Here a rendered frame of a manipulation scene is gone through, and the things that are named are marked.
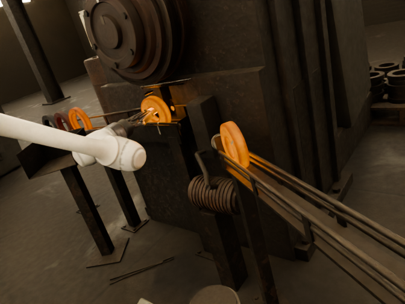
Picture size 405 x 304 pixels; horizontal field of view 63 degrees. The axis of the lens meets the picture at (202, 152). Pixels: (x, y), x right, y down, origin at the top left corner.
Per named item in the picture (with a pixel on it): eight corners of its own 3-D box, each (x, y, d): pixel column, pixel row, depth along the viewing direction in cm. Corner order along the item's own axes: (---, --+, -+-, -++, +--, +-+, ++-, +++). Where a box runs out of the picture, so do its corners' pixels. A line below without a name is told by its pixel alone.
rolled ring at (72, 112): (64, 114, 197) (69, 111, 199) (81, 140, 200) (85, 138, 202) (75, 104, 183) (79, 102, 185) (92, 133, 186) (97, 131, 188)
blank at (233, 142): (243, 171, 108) (234, 175, 108) (226, 129, 112) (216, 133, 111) (254, 161, 93) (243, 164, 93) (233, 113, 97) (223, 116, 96)
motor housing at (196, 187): (230, 266, 154) (201, 167, 133) (272, 281, 140) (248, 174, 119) (214, 286, 145) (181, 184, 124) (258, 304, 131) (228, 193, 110)
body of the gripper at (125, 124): (117, 139, 135) (133, 128, 141) (130, 140, 130) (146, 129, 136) (109, 122, 132) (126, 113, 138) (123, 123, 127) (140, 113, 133)
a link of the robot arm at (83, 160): (105, 147, 133) (126, 154, 126) (73, 167, 123) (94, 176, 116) (96, 123, 128) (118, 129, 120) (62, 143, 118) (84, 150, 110)
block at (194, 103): (214, 146, 143) (200, 94, 133) (229, 148, 137) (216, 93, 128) (199, 158, 136) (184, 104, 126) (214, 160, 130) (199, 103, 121)
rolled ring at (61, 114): (60, 110, 194) (65, 107, 196) (50, 115, 208) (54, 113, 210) (76, 137, 199) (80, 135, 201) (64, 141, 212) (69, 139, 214)
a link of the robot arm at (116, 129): (120, 149, 126) (132, 141, 130) (111, 128, 123) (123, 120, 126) (107, 147, 132) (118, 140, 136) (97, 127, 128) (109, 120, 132)
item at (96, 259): (90, 245, 200) (37, 138, 171) (131, 237, 196) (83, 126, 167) (77, 269, 181) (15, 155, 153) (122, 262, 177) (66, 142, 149)
